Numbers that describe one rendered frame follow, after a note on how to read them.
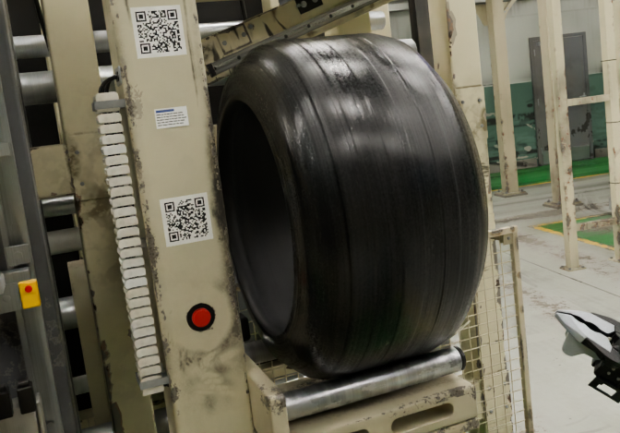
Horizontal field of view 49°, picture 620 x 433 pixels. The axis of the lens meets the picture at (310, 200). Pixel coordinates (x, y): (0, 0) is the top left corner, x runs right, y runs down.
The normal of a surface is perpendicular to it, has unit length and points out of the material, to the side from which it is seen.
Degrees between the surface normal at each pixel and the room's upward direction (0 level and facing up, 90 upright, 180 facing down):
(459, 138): 71
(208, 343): 90
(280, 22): 90
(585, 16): 90
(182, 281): 90
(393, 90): 51
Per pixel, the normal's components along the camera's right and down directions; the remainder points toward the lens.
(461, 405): 0.36, 0.07
